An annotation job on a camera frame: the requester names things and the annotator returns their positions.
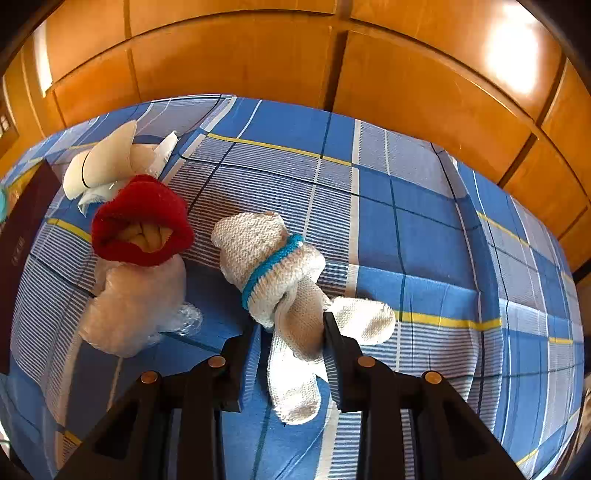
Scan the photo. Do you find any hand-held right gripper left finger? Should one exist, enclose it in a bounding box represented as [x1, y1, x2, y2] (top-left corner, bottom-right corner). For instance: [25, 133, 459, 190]
[55, 323, 259, 480]

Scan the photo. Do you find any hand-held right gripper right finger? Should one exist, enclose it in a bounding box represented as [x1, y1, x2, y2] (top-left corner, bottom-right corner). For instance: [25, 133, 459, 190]
[322, 311, 527, 480]

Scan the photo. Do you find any white knitted socks teal stripe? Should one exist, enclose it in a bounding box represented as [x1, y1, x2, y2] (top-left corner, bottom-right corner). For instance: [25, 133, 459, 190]
[211, 211, 397, 426]

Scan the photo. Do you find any clear plastic bag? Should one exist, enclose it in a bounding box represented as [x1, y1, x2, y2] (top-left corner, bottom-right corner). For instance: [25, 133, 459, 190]
[78, 253, 204, 359]

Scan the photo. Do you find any maroon box with gold lining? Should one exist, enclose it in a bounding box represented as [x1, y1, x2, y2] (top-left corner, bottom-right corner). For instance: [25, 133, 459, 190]
[0, 159, 62, 376]

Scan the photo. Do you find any red knitted hat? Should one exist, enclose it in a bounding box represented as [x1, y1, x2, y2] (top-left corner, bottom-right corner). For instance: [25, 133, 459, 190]
[90, 174, 195, 268]

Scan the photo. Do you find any beige rolled cloth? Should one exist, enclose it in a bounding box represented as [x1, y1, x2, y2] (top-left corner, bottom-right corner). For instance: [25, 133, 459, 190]
[62, 120, 179, 214]

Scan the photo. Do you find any wooden wardrobe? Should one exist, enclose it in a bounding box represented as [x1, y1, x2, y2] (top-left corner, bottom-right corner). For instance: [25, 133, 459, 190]
[46, 0, 591, 287]

